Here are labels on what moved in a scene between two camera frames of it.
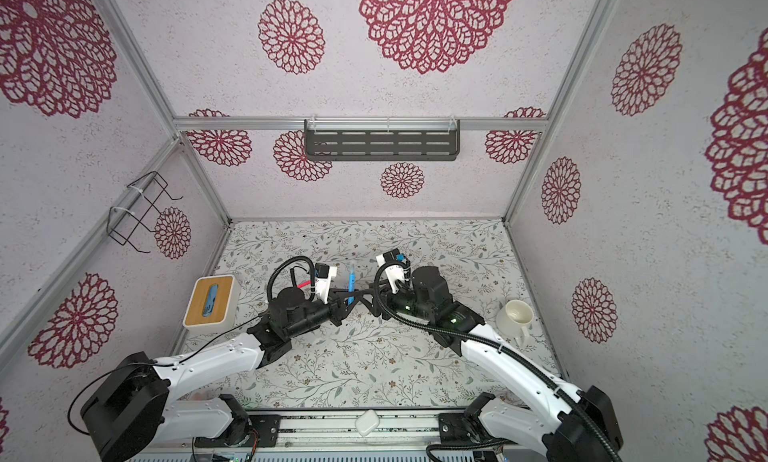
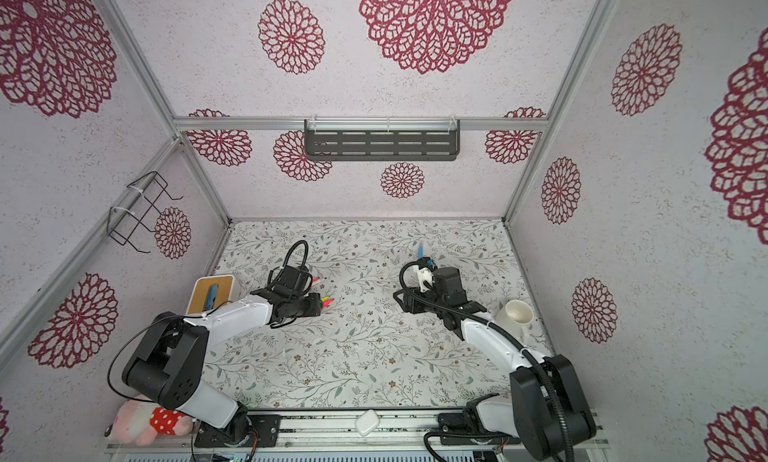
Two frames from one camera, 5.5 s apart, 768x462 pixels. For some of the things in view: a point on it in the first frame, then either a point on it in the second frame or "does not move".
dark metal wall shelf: (387, 139) does not move
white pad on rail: (367, 422) does not move
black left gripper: (338, 305) → (315, 305)
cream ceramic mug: (513, 319) does not move
